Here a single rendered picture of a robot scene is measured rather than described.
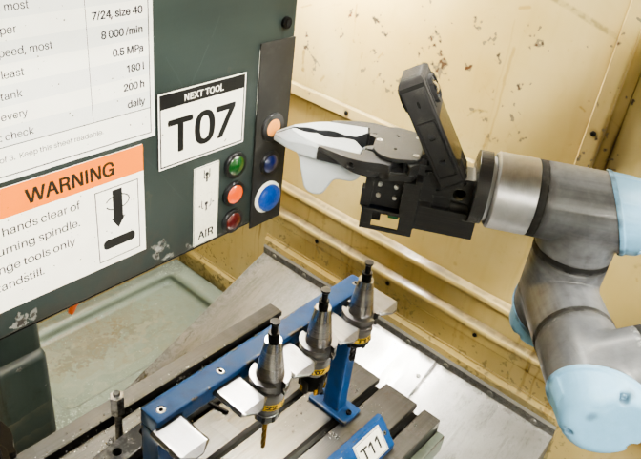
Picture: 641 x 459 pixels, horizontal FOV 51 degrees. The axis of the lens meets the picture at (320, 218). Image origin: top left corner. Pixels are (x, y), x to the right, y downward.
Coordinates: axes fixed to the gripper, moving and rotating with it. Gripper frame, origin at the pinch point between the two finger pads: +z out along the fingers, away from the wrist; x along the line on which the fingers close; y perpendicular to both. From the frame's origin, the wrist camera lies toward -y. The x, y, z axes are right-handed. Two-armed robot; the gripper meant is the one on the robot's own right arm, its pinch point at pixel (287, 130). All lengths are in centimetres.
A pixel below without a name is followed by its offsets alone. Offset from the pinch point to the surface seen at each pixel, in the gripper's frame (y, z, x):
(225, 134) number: -0.9, 4.8, -5.1
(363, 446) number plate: 73, -15, 27
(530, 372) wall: 71, -47, 54
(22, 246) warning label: 2.9, 14.9, -22.4
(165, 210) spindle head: 4.9, 8.3, -10.9
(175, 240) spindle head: 8.7, 7.8, -10.0
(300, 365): 46.5, -2.4, 16.1
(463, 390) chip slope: 84, -36, 58
